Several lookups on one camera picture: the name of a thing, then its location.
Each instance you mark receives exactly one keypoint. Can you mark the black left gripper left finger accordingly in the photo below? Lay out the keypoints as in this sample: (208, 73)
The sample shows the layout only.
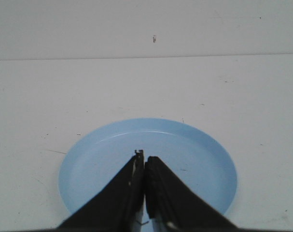
(119, 205)

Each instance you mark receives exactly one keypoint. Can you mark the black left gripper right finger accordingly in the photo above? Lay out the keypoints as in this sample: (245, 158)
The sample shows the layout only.
(171, 204)

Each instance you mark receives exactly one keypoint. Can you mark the light blue round plate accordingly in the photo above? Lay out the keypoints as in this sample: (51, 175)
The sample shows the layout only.
(198, 160)

